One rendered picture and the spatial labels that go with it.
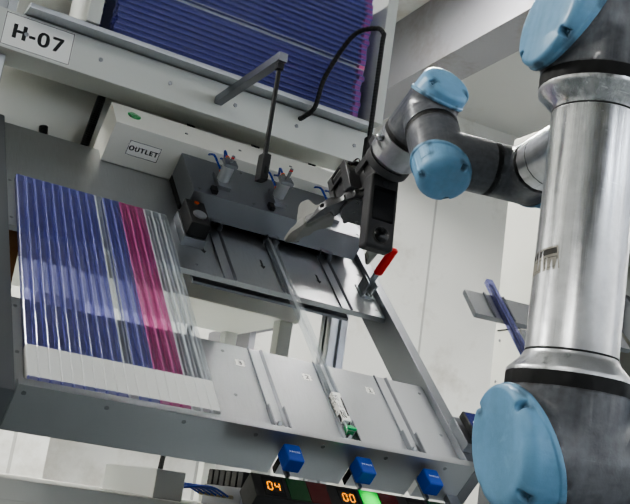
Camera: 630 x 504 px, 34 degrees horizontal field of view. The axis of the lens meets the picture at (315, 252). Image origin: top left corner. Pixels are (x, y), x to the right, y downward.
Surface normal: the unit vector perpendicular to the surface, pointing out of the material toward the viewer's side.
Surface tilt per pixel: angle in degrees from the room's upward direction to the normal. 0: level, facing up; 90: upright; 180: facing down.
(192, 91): 90
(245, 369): 43
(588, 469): 99
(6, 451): 90
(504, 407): 97
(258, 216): 133
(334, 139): 90
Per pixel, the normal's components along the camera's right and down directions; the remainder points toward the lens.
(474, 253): 0.46, -0.15
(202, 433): 0.26, 0.55
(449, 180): 0.06, 0.69
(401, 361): -0.86, -0.24
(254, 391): 0.43, -0.80
